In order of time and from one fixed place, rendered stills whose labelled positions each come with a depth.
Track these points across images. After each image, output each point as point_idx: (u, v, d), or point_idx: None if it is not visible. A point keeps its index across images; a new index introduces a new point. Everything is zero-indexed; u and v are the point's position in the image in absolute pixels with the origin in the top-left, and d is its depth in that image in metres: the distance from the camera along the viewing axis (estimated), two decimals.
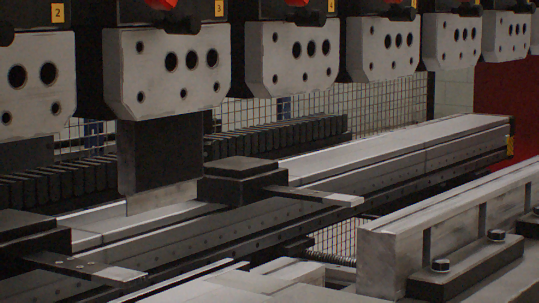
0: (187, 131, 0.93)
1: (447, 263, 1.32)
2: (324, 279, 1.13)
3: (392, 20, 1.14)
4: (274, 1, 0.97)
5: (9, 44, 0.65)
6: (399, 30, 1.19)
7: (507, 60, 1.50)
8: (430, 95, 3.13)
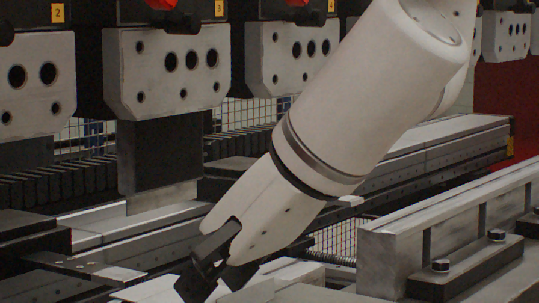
0: (187, 131, 0.93)
1: (447, 263, 1.32)
2: (324, 279, 1.13)
3: None
4: (274, 1, 0.97)
5: (9, 44, 0.65)
6: None
7: (507, 60, 1.50)
8: None
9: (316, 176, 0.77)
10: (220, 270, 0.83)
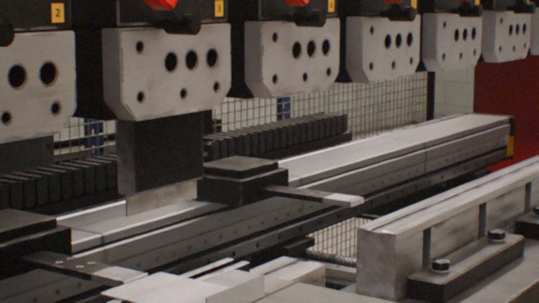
0: (187, 131, 0.93)
1: (447, 263, 1.32)
2: (324, 279, 1.13)
3: (392, 20, 1.14)
4: (274, 1, 0.97)
5: (9, 44, 0.65)
6: (399, 30, 1.19)
7: (507, 60, 1.50)
8: (430, 95, 3.13)
9: None
10: None
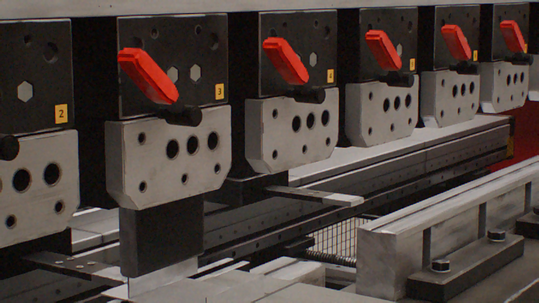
0: (189, 210, 0.95)
1: (447, 263, 1.32)
2: (324, 279, 1.13)
3: (391, 85, 1.16)
4: (274, 78, 0.99)
5: (14, 158, 0.67)
6: (397, 93, 1.21)
7: (505, 110, 1.51)
8: None
9: None
10: None
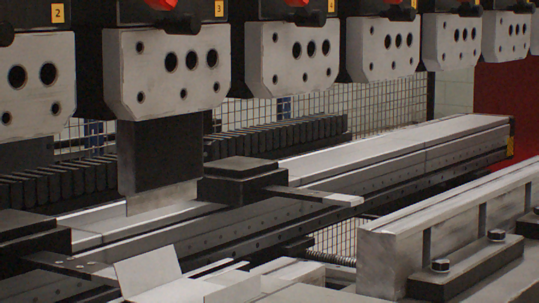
0: (187, 131, 0.93)
1: (447, 263, 1.32)
2: (324, 279, 1.13)
3: (392, 20, 1.14)
4: (274, 1, 0.97)
5: (9, 45, 0.65)
6: (399, 30, 1.19)
7: (507, 60, 1.50)
8: (430, 95, 3.13)
9: None
10: None
